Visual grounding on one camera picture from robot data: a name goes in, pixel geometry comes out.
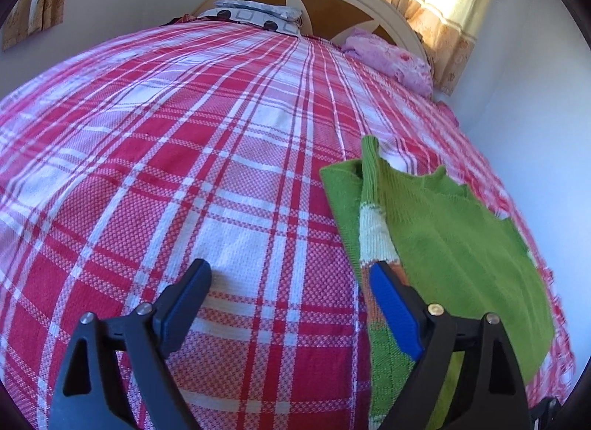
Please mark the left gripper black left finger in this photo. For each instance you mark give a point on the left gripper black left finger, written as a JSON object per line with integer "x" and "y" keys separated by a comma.
{"x": 89, "y": 392}

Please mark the green orange knit sweater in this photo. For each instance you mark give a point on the green orange knit sweater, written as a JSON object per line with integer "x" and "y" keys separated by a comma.
{"x": 439, "y": 238}

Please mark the red white plaid bedspread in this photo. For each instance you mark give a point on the red white plaid bedspread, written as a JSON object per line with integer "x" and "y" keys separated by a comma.
{"x": 205, "y": 140}

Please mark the pink sheet bed edge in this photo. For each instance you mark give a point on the pink sheet bed edge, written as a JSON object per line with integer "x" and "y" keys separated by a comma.
{"x": 447, "y": 112}

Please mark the pink floral pillow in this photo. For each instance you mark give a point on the pink floral pillow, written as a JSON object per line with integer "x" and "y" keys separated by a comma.
{"x": 406, "y": 68}

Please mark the beige curtain side window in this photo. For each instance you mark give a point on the beige curtain side window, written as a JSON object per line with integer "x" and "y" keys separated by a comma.
{"x": 30, "y": 17}

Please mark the grey white patterned pillow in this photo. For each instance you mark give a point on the grey white patterned pillow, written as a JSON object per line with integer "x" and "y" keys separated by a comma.
{"x": 285, "y": 20}

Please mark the cream wooden headboard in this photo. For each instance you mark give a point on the cream wooden headboard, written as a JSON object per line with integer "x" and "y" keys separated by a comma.
{"x": 334, "y": 20}

